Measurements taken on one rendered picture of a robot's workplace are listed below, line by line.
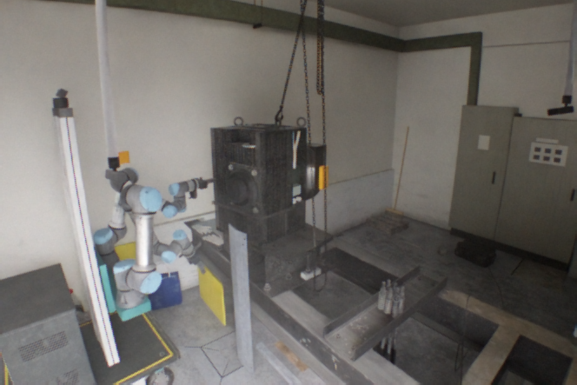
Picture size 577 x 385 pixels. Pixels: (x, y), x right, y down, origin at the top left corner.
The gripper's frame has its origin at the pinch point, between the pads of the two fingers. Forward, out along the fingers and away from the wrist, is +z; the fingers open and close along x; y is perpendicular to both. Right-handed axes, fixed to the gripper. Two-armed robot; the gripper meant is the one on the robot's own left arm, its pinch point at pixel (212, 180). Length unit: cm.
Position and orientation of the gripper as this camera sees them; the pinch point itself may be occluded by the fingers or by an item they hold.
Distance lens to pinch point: 216.5
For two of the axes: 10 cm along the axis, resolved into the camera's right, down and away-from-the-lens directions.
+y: 0.0, -9.7, -2.2
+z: 6.6, -1.7, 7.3
